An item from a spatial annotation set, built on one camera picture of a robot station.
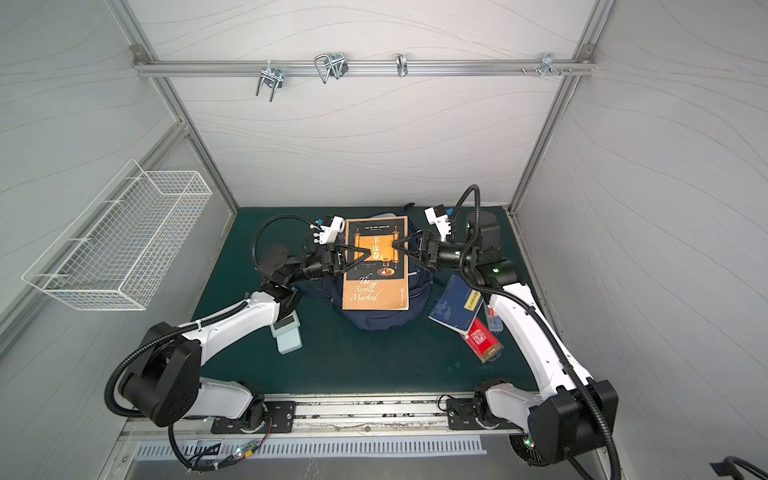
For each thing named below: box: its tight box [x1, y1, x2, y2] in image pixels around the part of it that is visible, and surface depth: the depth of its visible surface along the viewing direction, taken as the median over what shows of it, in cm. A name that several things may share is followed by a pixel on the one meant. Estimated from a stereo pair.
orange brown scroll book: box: [342, 216, 409, 311], surface depth 65 cm
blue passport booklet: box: [428, 274, 484, 336], surface depth 93 cm
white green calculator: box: [270, 310, 302, 354], surface depth 86 cm
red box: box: [461, 317, 504, 364], surface depth 88 cm
